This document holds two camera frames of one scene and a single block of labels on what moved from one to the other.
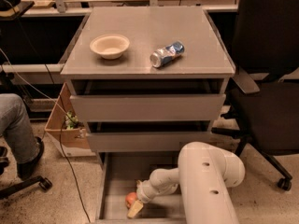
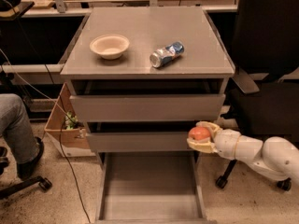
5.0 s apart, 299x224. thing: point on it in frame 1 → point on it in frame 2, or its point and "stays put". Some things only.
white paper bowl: [110, 46] stays put
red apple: [130, 198] → [199, 133]
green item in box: [71, 120] stays put
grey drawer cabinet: [148, 80] stays put
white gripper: [143, 194] → [226, 144]
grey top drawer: [149, 99] stays put
